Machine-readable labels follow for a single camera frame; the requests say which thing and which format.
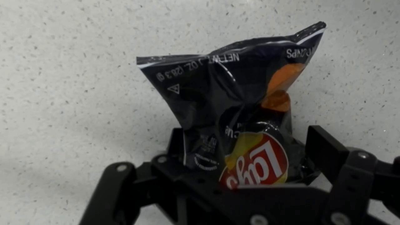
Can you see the black chips packet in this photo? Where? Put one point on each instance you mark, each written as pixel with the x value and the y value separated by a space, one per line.
pixel 241 113

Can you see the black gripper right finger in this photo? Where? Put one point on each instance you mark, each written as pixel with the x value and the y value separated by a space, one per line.
pixel 357 175

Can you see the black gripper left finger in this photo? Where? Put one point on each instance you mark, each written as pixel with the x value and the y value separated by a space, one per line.
pixel 120 188

